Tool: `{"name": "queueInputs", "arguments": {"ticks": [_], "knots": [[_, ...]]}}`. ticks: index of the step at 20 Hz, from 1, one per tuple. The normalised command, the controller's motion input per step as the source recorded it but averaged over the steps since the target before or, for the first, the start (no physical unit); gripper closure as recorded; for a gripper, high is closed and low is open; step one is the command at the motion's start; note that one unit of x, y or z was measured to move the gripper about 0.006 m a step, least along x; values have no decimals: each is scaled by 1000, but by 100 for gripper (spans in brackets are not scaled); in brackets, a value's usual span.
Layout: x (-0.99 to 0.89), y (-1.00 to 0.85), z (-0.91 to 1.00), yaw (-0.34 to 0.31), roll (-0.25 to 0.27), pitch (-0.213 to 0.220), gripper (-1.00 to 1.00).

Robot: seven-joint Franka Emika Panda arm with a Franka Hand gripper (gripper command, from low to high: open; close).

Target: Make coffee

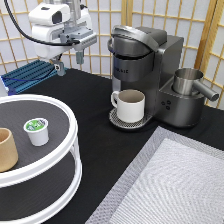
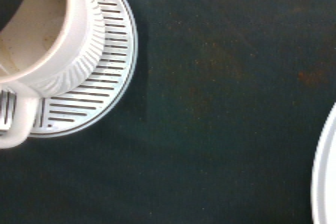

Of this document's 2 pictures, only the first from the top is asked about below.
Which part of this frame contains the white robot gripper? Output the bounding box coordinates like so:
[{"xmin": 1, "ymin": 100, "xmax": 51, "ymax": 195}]
[{"xmin": 29, "ymin": 0, "xmax": 97, "ymax": 76}]

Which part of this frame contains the white green coffee pod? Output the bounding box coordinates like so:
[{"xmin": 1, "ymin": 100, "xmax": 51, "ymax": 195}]
[{"xmin": 23, "ymin": 118, "xmax": 49, "ymax": 147}]

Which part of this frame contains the grey coffee machine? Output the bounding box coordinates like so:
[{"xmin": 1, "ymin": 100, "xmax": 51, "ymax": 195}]
[{"xmin": 108, "ymin": 25, "xmax": 204, "ymax": 130}]

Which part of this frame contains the blue ridged metal rack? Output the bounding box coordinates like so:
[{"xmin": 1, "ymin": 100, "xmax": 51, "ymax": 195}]
[{"xmin": 2, "ymin": 60, "xmax": 57, "ymax": 95}]

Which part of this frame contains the white ceramic mug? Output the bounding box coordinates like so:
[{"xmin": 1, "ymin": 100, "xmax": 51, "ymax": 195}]
[{"xmin": 111, "ymin": 89, "xmax": 145, "ymax": 123}]

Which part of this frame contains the tan wooden cup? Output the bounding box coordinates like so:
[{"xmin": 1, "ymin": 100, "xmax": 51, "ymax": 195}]
[{"xmin": 0, "ymin": 128, "xmax": 18, "ymax": 172}]

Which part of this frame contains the white two-tier round shelf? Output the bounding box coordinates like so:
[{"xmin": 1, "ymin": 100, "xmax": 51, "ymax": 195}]
[{"xmin": 0, "ymin": 94, "xmax": 82, "ymax": 224}]

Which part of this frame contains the steel milk frother jug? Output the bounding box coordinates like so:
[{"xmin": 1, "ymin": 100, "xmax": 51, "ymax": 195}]
[{"xmin": 173, "ymin": 68, "xmax": 219, "ymax": 101}]

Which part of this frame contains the wooden shoji folding screen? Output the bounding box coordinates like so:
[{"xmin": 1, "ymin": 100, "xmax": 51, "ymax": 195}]
[{"xmin": 0, "ymin": 0, "xmax": 224, "ymax": 110}]

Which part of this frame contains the grey woven placemat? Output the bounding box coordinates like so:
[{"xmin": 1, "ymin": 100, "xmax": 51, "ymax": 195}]
[{"xmin": 85, "ymin": 127, "xmax": 224, "ymax": 224}]

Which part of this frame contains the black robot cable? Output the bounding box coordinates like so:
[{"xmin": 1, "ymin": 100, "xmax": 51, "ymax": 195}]
[{"xmin": 2, "ymin": 0, "xmax": 81, "ymax": 47}]

